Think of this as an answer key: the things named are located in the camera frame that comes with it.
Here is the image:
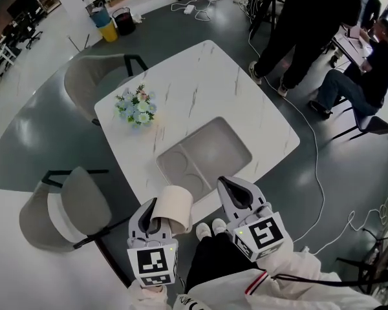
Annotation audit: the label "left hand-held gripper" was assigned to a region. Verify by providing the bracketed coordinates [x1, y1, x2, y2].
[127, 198, 179, 287]

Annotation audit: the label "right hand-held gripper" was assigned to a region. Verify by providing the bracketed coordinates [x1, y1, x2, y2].
[217, 176, 294, 263]

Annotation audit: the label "cream cup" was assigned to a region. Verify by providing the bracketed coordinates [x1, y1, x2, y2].
[151, 185, 195, 234]

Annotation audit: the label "grey divided tray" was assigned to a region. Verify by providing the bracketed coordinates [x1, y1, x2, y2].
[155, 116, 253, 205]

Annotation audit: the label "person's right forearm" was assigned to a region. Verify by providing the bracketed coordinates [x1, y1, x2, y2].
[257, 232, 323, 279]

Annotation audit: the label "person's left forearm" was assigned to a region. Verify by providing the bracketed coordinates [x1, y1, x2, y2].
[125, 281, 169, 310]

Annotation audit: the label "person's right white shoe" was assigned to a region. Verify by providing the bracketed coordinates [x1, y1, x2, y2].
[211, 217, 228, 236]

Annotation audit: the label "person's white shoe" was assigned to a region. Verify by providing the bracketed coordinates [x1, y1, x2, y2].
[195, 222, 212, 239]
[211, 217, 228, 236]

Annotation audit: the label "person's left white shoe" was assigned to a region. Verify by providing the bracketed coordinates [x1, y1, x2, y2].
[195, 222, 212, 239]

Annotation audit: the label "person's black trousers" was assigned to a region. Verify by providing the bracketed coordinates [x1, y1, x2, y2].
[185, 232, 261, 294]

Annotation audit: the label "grey upholstered chair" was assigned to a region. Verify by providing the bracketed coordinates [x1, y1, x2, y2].
[18, 165, 125, 254]
[63, 53, 149, 126]

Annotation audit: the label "person's white jacket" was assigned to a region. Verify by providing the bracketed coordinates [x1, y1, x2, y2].
[171, 267, 388, 310]

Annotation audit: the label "potted blue and white flowers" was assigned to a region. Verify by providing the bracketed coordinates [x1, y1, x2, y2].
[114, 83, 158, 130]

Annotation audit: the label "dark grey chair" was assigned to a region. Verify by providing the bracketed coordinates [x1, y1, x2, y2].
[331, 103, 388, 141]

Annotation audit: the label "open laptop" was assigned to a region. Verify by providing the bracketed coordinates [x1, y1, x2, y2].
[341, 24, 373, 56]

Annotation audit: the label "yellow waste bin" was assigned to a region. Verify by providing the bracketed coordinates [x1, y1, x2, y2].
[96, 18, 120, 43]

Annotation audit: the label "black waste bin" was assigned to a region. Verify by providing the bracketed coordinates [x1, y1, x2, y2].
[111, 6, 137, 37]

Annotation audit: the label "blue waste bin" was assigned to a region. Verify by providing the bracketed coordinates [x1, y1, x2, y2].
[89, 6, 113, 28]

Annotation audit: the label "black office chair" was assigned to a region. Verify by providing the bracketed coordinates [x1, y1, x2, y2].
[17, 19, 43, 50]

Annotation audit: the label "white office desk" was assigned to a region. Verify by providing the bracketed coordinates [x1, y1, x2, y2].
[0, 42, 22, 90]

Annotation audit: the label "white floor cable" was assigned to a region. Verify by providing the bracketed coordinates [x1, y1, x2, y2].
[245, 34, 327, 243]

